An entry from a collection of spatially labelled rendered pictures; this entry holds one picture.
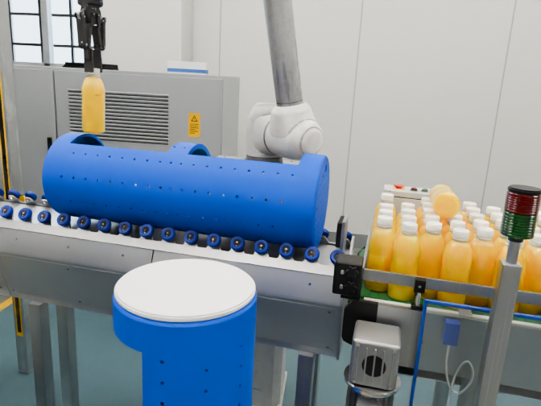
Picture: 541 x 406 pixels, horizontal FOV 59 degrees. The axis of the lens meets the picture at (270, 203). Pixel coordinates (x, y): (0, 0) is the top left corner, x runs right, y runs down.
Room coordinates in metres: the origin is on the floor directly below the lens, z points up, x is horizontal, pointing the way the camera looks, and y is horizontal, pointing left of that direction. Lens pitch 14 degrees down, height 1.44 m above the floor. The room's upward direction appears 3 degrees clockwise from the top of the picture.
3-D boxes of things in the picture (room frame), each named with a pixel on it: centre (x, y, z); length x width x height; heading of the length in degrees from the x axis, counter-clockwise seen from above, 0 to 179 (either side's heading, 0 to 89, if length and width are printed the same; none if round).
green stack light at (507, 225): (0.94, -0.51, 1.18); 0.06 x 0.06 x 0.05
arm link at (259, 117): (1.99, 0.03, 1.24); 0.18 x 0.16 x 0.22; 35
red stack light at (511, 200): (0.94, -0.51, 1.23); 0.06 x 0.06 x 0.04
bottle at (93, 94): (1.57, 0.59, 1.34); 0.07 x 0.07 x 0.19
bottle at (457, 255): (1.15, -0.48, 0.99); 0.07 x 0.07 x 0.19
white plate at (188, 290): (0.89, 0.16, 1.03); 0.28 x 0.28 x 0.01
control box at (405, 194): (1.61, -0.49, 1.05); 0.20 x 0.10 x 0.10; 76
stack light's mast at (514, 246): (0.94, -0.51, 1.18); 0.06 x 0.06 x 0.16
